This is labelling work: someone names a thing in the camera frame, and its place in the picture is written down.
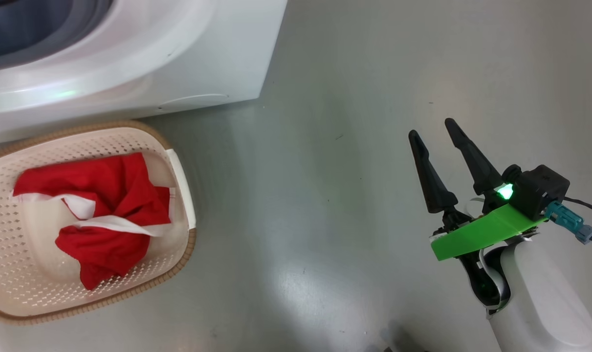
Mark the cream perforated laundry basket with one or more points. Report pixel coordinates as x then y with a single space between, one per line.
12 274

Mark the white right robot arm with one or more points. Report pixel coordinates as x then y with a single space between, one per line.
540 303

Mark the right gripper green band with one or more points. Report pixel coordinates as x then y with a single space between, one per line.
481 232

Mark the grey rubber door seal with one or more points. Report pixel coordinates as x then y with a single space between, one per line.
32 29

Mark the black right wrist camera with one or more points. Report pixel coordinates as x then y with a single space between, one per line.
540 190

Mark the white washing machine body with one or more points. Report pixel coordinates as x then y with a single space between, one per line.
203 58

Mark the teal right camera connector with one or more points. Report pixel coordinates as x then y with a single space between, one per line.
567 220

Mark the red garment with white trim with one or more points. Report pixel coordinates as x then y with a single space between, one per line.
115 186

